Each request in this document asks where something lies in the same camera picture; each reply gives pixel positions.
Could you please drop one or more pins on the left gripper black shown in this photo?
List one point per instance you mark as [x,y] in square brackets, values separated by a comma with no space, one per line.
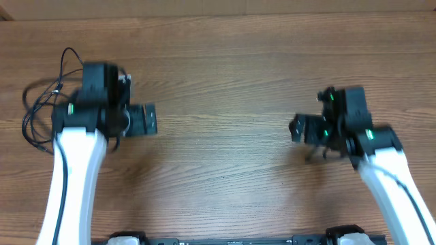
[139,124]

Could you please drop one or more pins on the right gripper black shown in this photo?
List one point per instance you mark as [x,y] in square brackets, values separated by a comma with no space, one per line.
[312,124]

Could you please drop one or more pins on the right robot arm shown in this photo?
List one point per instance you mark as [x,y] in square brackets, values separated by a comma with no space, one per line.
[376,153]

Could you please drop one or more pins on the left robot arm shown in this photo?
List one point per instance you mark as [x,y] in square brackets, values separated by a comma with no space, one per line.
[81,129]

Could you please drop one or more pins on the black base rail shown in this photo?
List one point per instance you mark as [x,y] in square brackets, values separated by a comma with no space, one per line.
[345,234]

